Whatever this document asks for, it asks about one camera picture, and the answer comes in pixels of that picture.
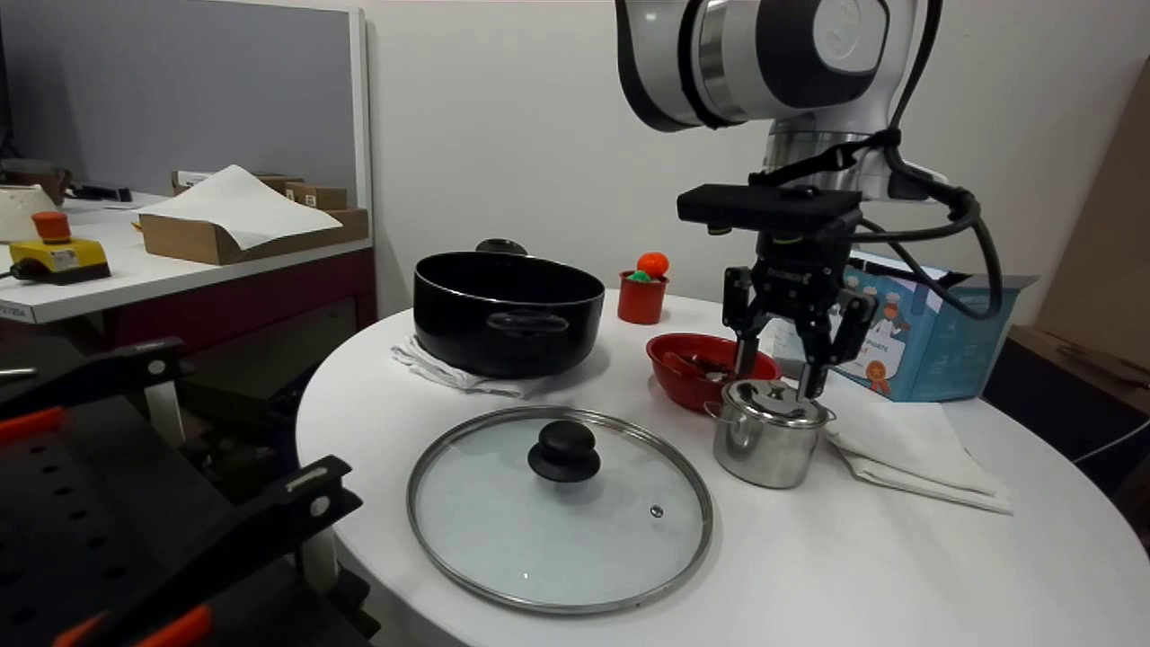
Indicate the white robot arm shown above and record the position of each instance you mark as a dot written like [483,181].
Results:
[767,60]

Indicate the blue box with chef print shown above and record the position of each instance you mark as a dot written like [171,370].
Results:
[935,354]

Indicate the black-knobbed glass pot lid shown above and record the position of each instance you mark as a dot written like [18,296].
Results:
[560,507]

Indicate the white cloth under pot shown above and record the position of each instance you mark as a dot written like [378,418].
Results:
[453,374]

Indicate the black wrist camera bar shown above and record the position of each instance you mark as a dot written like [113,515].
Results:
[767,205]

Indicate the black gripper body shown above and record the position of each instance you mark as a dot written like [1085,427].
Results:
[800,274]

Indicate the flat cardboard box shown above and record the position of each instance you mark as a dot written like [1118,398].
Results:
[192,239]

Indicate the small steel pot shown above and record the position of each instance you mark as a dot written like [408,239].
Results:
[767,461]

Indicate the orange toy ball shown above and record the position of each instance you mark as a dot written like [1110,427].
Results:
[655,263]

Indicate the dark low cabinet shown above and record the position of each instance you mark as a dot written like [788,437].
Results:
[1065,398]

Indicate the small red cup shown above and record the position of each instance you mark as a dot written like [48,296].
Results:
[643,302]

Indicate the red plastic bowl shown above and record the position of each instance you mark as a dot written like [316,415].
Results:
[688,363]

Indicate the large brown cardboard sheet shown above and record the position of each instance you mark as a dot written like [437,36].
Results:
[1110,239]

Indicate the green toy in cup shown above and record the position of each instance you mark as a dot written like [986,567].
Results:
[639,274]

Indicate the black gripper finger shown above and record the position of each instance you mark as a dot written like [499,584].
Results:
[744,326]
[839,343]

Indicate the white side desk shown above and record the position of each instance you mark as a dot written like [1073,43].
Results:
[155,288]

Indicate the small steel pot lid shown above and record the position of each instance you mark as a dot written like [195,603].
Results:
[776,399]

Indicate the large black cooking pot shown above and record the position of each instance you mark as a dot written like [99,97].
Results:
[505,326]

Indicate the yellow device with red block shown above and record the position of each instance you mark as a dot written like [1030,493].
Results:
[59,257]

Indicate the black stand with orange clamps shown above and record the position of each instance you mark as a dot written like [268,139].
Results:
[120,515]

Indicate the grey partition panel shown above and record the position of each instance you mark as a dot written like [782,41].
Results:
[183,85]

